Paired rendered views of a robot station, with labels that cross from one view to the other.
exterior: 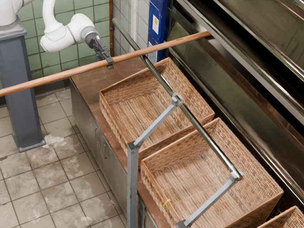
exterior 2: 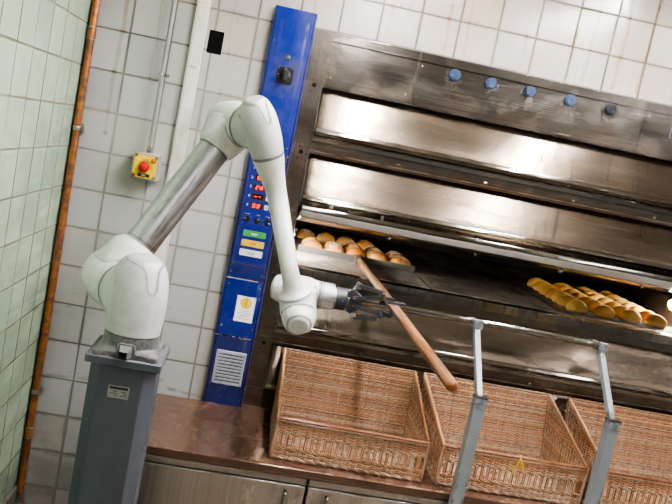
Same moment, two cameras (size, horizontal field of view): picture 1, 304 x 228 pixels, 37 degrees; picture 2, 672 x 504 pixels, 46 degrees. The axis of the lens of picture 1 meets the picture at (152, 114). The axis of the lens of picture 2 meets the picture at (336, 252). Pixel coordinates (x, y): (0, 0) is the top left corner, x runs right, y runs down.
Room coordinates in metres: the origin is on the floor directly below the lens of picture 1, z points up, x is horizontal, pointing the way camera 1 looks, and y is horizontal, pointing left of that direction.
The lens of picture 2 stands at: (0.94, 2.69, 1.68)
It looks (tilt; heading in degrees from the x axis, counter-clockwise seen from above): 8 degrees down; 293
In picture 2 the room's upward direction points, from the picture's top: 12 degrees clockwise
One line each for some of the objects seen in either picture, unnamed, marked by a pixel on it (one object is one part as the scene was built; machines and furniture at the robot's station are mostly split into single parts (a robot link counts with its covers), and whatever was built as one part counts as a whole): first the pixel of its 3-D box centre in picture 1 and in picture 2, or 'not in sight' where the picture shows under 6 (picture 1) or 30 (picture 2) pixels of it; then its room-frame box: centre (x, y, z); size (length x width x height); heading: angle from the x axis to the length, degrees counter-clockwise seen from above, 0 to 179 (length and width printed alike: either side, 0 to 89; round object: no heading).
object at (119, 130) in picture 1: (153, 110); (348, 410); (1.92, -0.01, 0.72); 0.56 x 0.49 x 0.28; 28
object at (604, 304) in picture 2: not in sight; (593, 300); (1.26, -1.20, 1.21); 0.61 x 0.48 x 0.06; 119
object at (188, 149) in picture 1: (206, 184); (496, 435); (1.41, -0.30, 0.72); 0.56 x 0.49 x 0.28; 30
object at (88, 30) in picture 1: (90, 36); (326, 296); (1.95, 0.34, 1.19); 0.09 x 0.06 x 0.09; 120
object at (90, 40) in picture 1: (96, 44); (348, 300); (1.89, 0.31, 1.19); 0.09 x 0.07 x 0.08; 30
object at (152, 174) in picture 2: not in sight; (146, 166); (2.83, 0.25, 1.46); 0.10 x 0.07 x 0.10; 29
